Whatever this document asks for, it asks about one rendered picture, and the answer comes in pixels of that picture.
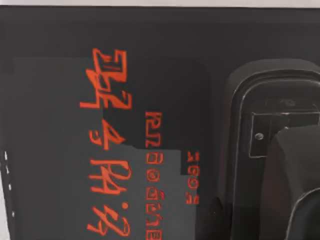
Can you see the black box with red lettering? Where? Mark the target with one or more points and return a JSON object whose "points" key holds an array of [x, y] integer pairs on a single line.
{"points": [[60, 125]]}

